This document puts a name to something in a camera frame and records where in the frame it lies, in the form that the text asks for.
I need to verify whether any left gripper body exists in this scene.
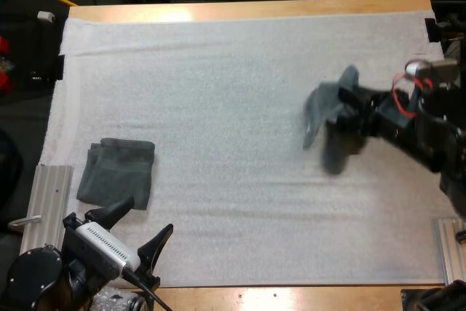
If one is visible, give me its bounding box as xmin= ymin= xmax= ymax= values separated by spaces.
xmin=61 ymin=211 xmax=162 ymax=290

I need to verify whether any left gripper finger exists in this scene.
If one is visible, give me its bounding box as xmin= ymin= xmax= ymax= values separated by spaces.
xmin=137 ymin=223 xmax=174 ymax=272
xmin=84 ymin=194 xmax=135 ymax=231

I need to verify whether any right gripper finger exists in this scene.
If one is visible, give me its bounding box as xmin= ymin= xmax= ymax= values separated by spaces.
xmin=337 ymin=84 xmax=362 ymax=109

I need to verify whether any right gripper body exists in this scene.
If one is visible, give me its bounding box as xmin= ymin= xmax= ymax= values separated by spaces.
xmin=336 ymin=87 xmax=422 ymax=141

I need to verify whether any grey-green towel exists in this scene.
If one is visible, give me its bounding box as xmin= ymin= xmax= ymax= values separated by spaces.
xmin=75 ymin=138 xmax=157 ymax=211
xmin=301 ymin=65 xmax=367 ymax=176

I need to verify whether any dark table clamp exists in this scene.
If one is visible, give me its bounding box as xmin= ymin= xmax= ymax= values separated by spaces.
xmin=53 ymin=54 xmax=66 ymax=81

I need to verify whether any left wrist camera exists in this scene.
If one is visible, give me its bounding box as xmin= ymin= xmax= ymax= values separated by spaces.
xmin=74 ymin=221 xmax=142 ymax=278

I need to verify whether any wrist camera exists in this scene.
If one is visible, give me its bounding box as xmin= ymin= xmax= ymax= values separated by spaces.
xmin=404 ymin=58 xmax=460 ymax=82
xmin=74 ymin=221 xmax=142 ymax=278

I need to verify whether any black camera cable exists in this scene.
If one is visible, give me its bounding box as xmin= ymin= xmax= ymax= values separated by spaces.
xmin=122 ymin=269 xmax=173 ymax=311

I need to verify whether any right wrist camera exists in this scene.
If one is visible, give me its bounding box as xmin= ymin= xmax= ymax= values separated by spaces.
xmin=404 ymin=58 xmax=460 ymax=82

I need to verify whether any ribbed aluminium rail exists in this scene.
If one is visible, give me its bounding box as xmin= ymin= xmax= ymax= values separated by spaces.
xmin=431 ymin=217 xmax=466 ymax=285
xmin=20 ymin=165 xmax=74 ymax=256

